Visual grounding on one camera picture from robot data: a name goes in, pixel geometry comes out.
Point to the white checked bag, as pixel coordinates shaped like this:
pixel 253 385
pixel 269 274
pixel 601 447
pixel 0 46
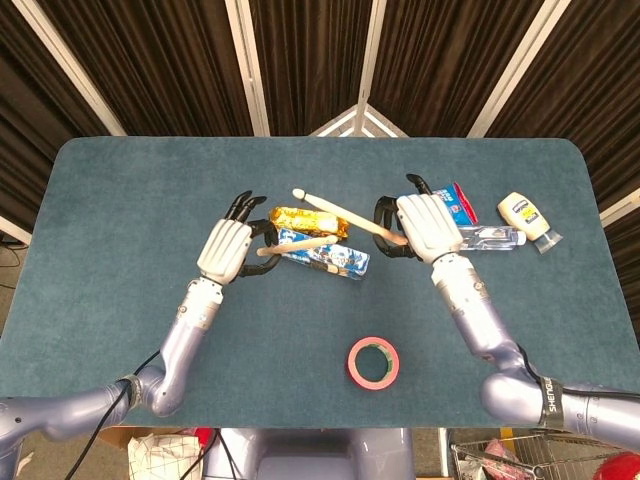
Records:
pixel 160 457

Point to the teal table mat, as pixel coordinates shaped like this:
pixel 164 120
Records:
pixel 125 200

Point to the blue Oreo cookie box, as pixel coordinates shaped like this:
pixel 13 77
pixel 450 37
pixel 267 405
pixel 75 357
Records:
pixel 345 260

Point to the cream mayonnaise squeeze bottle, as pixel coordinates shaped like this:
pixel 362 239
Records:
pixel 522 212

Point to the clear plastic water bottle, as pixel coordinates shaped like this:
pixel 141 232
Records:
pixel 492 237

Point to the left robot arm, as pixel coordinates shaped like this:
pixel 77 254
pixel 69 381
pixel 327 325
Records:
pixel 185 340

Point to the red round object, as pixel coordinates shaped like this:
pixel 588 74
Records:
pixel 620 467

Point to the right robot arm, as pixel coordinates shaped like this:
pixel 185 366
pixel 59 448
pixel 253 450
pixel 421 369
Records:
pixel 475 310

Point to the lavender robot torso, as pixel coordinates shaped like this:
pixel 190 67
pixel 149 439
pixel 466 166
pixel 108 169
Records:
pixel 310 450

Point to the dark brown pleated curtain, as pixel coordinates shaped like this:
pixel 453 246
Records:
pixel 30 125
pixel 165 65
pixel 310 60
pixel 440 60
pixel 590 100

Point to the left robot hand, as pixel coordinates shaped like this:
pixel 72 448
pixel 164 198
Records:
pixel 225 250

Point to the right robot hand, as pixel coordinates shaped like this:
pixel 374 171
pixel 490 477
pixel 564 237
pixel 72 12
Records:
pixel 430 225

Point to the blue red-edged biscuit packet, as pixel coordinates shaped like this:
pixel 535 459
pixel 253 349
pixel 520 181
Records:
pixel 460 207

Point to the red tape roll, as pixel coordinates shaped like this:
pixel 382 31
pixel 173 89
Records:
pixel 372 385

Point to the gold foil snack pack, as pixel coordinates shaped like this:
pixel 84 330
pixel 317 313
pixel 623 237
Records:
pixel 300 220

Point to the white partition frame post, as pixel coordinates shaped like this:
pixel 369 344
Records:
pixel 69 65
pixel 620 210
pixel 518 65
pixel 249 65
pixel 15 231
pixel 372 50

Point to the wooden drumstick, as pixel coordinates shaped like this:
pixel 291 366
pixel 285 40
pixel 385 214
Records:
pixel 345 215
pixel 300 243

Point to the cardboard box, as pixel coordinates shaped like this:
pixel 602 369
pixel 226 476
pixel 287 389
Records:
pixel 120 436

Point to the small red object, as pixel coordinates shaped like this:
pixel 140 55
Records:
pixel 202 435

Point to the white partition bottom rails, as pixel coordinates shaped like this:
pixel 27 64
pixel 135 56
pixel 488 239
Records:
pixel 360 117

